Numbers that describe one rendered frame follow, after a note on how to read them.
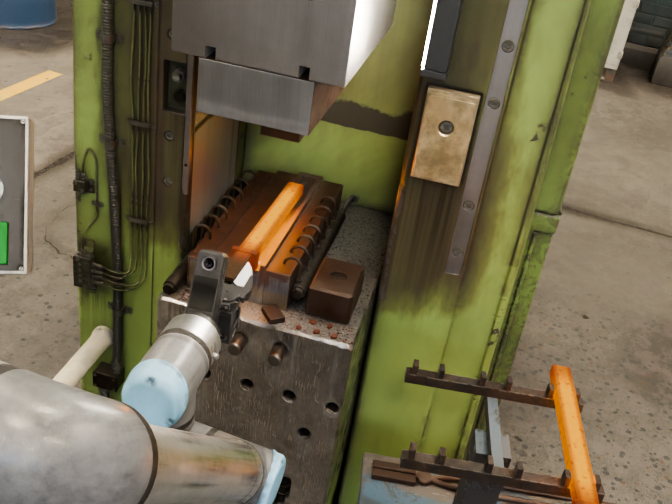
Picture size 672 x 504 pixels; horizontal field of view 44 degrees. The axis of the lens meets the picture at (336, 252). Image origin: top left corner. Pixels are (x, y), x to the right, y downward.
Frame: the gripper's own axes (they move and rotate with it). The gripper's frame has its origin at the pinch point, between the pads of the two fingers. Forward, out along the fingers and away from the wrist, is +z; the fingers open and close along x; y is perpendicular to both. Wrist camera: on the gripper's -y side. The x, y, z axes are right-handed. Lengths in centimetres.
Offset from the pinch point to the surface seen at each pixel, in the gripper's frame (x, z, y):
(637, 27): 132, 585, 79
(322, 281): 13.1, 10.1, 6.5
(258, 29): -3.0, 7.9, -38.5
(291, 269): 7.0, 9.7, 5.3
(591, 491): 64, -20, 11
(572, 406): 61, -1, 11
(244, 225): -6.4, 21.6, 5.8
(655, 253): 128, 255, 107
